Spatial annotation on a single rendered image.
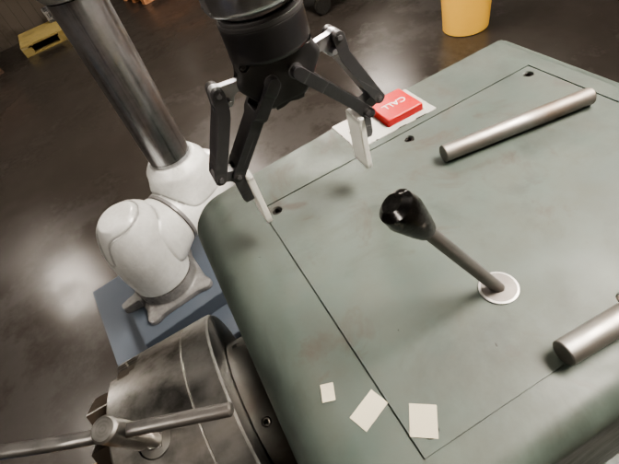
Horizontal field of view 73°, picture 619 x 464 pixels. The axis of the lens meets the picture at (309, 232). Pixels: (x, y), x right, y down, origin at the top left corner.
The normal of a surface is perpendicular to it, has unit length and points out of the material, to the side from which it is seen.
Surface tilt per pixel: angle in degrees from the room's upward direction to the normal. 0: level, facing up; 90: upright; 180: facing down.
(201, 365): 7
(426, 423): 0
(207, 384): 3
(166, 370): 13
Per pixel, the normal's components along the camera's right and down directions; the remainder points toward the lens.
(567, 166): -0.24, -0.65
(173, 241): 0.84, 0.18
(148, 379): -0.33, -0.76
